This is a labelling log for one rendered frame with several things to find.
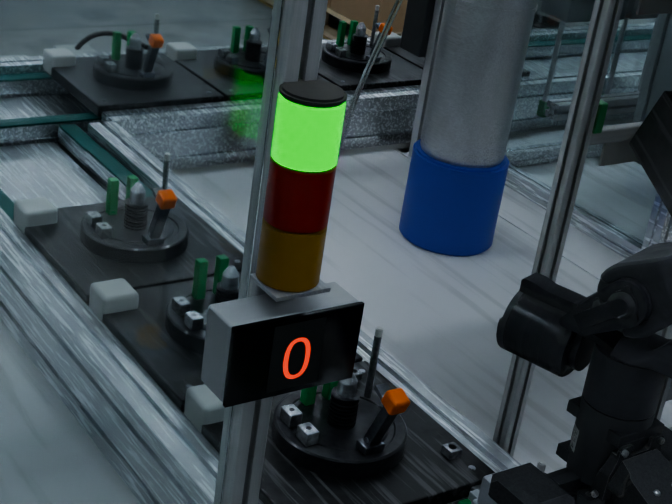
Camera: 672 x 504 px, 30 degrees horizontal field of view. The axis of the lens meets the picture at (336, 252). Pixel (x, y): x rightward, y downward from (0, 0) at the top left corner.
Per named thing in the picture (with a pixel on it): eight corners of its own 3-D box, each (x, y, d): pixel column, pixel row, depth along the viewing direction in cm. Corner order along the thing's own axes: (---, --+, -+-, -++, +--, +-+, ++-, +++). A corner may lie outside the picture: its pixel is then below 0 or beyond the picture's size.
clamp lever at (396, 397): (383, 446, 126) (412, 402, 121) (367, 451, 125) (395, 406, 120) (367, 417, 128) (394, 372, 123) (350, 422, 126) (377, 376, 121)
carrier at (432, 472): (495, 490, 130) (519, 388, 124) (300, 553, 116) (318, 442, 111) (362, 373, 147) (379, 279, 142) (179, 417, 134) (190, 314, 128)
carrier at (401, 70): (437, 87, 249) (448, 26, 244) (338, 96, 236) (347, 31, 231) (368, 49, 267) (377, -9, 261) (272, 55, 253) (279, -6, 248)
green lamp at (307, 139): (349, 168, 93) (359, 106, 91) (293, 175, 90) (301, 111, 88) (313, 143, 97) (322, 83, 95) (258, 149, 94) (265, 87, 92)
